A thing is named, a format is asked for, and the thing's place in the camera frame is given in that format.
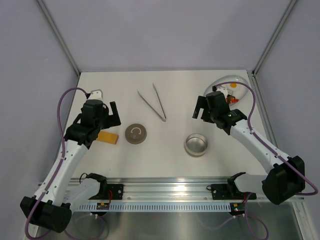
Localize red orange food toy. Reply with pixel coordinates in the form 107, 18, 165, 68
226, 95, 239, 105

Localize beige round lid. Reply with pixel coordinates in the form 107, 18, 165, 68
124, 123, 147, 145

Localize steel round lunch container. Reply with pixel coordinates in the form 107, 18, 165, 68
184, 133, 208, 158

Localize metal tongs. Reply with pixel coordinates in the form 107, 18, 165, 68
137, 83, 167, 123

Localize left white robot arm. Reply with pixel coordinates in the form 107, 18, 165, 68
20, 99, 121, 233

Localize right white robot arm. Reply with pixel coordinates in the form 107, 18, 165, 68
192, 91, 306, 205

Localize yellow wooden block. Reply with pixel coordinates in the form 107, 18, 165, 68
96, 131, 119, 145

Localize white oval plate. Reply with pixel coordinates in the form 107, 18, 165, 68
203, 75, 249, 107

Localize fried egg toy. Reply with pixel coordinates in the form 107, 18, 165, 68
225, 83, 242, 92

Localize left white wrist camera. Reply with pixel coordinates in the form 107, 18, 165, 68
88, 89, 103, 101

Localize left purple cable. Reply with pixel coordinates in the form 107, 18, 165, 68
24, 87, 111, 240

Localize purple cable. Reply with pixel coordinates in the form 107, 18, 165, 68
199, 82, 319, 239
24, 87, 111, 240

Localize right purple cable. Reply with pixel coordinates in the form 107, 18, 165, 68
199, 82, 319, 239

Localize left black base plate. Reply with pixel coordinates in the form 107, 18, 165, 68
89, 183, 124, 201

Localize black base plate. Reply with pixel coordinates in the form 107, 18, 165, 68
89, 183, 124, 201
206, 183, 249, 201

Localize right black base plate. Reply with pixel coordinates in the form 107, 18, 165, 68
206, 183, 249, 201

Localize aluminium mounting rail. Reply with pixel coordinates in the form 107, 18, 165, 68
37, 176, 305, 212

